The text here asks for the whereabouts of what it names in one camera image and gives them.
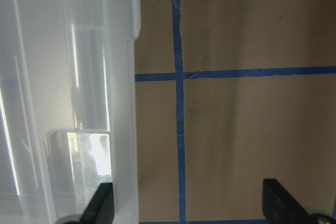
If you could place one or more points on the clear plastic box lid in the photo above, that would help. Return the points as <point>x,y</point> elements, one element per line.
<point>68,109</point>

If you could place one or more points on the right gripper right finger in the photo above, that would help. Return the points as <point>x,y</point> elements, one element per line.
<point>279,206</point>

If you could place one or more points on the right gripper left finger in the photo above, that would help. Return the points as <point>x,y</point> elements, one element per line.
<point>100,209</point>

